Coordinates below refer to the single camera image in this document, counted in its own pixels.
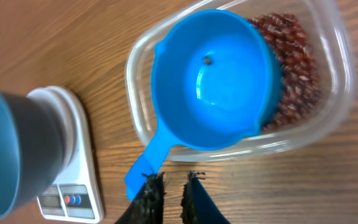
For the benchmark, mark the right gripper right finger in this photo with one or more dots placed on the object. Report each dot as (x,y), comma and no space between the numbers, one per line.
(197,205)

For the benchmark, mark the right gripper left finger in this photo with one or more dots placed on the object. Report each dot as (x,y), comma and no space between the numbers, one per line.
(147,207)

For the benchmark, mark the blue plastic scoop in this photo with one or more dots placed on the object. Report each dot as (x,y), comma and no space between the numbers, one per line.
(214,82)

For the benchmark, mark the blue bowl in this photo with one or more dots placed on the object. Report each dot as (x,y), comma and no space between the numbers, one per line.
(31,150)

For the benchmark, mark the white digital kitchen scale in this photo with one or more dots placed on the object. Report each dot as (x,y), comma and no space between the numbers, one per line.
(74,195)

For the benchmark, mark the red beans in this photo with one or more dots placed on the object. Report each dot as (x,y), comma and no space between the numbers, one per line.
(301,82)

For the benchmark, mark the clear plastic container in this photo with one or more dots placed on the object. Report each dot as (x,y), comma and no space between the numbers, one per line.
(331,49)

